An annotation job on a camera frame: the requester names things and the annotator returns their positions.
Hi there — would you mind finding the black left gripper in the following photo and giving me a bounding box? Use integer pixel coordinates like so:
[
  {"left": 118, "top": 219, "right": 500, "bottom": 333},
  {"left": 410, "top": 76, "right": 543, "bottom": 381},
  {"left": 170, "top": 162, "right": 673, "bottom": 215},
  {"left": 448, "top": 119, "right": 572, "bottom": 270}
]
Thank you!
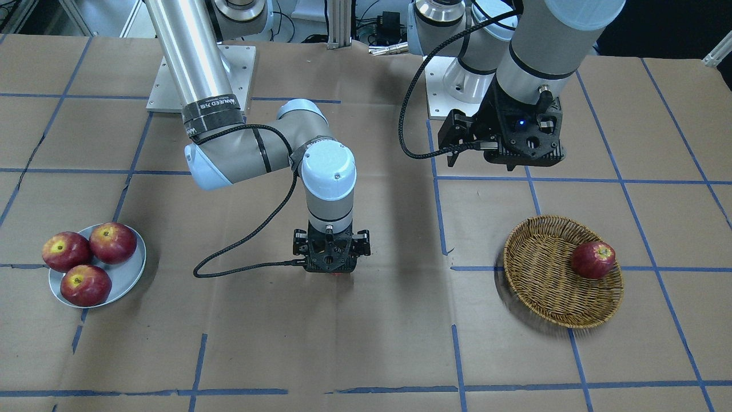
[{"left": 437, "top": 80, "right": 566, "bottom": 171}]

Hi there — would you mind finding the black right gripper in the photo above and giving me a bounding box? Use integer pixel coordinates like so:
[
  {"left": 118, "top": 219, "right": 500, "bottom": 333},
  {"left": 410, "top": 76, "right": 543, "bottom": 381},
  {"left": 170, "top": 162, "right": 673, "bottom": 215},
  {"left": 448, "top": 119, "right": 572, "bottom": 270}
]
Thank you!
[{"left": 293, "top": 224, "right": 371, "bottom": 274}]

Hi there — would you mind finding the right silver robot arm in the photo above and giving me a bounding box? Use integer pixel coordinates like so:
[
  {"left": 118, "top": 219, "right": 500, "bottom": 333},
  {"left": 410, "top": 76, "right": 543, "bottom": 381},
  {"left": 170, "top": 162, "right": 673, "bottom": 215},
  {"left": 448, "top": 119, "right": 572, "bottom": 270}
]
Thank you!
[{"left": 146, "top": 1, "right": 371, "bottom": 274}]

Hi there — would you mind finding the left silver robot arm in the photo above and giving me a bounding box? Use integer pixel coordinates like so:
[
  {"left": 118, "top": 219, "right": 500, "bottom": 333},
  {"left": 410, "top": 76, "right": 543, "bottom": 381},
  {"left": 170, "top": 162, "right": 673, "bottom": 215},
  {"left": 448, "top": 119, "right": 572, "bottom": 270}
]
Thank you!
[{"left": 397, "top": 1, "right": 625, "bottom": 171}]

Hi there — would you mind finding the woven wicker basket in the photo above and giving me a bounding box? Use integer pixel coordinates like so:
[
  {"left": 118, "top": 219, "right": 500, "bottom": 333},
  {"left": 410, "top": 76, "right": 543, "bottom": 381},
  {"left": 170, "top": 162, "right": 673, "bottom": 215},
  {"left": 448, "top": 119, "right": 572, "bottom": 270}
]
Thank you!
[{"left": 502, "top": 215, "right": 624, "bottom": 329}]

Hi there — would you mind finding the red apple remaining in basket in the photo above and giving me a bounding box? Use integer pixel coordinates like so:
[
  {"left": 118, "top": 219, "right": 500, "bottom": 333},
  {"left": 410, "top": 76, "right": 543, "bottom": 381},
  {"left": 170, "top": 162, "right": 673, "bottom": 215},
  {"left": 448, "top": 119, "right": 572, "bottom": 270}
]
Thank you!
[{"left": 570, "top": 241, "right": 615, "bottom": 280}]

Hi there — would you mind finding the light blue plate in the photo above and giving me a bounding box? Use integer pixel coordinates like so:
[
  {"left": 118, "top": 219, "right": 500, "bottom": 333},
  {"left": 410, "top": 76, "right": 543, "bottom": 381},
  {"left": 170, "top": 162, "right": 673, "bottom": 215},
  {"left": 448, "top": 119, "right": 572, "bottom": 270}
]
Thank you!
[{"left": 48, "top": 227, "right": 146, "bottom": 308}]

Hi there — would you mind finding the red apple on plate back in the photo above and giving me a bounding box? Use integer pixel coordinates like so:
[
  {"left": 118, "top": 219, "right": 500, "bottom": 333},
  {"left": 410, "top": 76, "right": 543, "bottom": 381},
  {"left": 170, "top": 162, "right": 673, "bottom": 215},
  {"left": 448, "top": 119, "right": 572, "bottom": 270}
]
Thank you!
[{"left": 89, "top": 222, "right": 138, "bottom": 264}]

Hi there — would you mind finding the red apple on plate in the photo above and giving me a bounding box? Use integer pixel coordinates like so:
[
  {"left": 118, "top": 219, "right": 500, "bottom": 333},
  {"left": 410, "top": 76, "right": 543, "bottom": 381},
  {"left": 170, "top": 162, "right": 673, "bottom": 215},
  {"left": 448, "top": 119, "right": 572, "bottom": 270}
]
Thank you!
[
  {"left": 89, "top": 222, "right": 138, "bottom": 264},
  {"left": 42, "top": 231, "right": 93, "bottom": 273},
  {"left": 60, "top": 264, "right": 112, "bottom": 307}
]

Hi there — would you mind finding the red apple on plate front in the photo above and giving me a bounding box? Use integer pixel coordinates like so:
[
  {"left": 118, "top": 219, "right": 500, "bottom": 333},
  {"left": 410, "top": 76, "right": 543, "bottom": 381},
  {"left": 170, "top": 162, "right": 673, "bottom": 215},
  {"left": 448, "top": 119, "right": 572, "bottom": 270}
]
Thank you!
[{"left": 60, "top": 264, "right": 112, "bottom": 307}]

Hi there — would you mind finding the braided black cable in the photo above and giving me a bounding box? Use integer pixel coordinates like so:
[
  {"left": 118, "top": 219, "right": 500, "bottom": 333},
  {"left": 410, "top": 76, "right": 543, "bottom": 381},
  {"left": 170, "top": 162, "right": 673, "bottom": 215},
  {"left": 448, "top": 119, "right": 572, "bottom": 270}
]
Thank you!
[
  {"left": 398, "top": 9, "right": 521, "bottom": 160},
  {"left": 193, "top": 124, "right": 307, "bottom": 279}
]

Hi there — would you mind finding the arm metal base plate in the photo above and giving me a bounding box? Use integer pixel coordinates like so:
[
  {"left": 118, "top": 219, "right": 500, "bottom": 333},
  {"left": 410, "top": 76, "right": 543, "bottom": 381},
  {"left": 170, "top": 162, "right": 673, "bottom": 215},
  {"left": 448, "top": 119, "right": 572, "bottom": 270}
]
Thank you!
[
  {"left": 424, "top": 56, "right": 500, "bottom": 120},
  {"left": 146, "top": 45, "right": 258, "bottom": 114}
]

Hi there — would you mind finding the aluminium frame post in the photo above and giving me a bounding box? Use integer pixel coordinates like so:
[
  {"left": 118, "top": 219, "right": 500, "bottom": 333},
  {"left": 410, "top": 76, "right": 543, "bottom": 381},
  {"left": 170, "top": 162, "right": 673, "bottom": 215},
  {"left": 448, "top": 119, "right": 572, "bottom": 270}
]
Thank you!
[{"left": 325, "top": 1, "right": 355, "bottom": 50}]

